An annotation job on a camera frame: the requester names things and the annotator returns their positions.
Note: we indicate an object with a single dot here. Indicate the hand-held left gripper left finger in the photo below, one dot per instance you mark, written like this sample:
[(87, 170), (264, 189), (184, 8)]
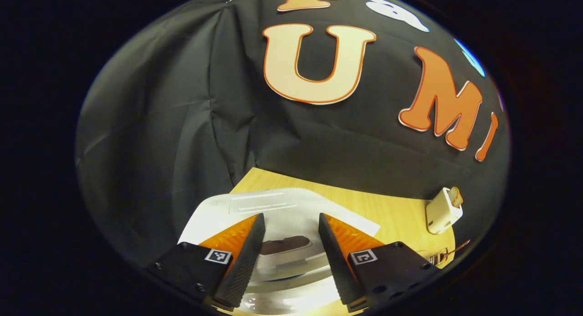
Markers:
[(243, 266)]

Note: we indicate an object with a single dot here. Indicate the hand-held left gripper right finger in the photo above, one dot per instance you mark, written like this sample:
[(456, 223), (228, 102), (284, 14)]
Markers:
[(334, 266)]

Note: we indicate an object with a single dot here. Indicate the white rice cooker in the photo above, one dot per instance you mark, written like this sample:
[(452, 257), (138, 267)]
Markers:
[(291, 216)]

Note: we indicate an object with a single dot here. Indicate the brown wooden spoon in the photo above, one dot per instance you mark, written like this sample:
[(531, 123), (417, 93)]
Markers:
[(448, 253)]

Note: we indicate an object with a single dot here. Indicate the white toaster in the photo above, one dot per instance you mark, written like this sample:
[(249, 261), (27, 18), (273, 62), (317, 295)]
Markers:
[(442, 216)]

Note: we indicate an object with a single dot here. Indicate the brown toast slice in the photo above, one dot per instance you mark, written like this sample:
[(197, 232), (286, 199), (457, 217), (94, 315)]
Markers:
[(456, 196)]

